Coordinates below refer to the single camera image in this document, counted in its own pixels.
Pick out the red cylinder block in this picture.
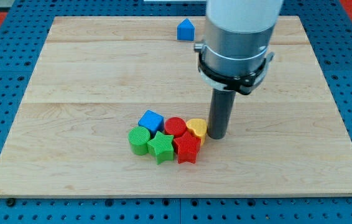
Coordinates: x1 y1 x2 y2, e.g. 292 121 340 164
164 117 187 138

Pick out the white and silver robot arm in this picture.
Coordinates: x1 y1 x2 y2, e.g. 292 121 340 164
200 0 284 77

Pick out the blue pentagon house block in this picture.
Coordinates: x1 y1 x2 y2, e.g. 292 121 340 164
177 19 195 41

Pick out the red star block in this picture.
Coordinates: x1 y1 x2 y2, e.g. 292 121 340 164
173 131 201 164

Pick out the green cylinder block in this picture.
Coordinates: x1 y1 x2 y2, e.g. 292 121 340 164
128 126 151 156

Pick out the blue cube block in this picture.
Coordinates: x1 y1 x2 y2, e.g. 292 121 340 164
138 110 164 136

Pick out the yellow heart block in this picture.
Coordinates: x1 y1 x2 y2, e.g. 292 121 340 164
186 118 207 145

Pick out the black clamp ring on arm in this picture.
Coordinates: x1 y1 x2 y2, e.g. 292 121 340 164
198 52 275 96

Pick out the light wooden board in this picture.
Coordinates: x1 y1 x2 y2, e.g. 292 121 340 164
0 16 352 198

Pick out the green star block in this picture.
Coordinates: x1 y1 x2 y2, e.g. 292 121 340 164
147 131 174 165

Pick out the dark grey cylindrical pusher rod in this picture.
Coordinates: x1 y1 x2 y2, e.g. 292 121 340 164
207 89 235 139

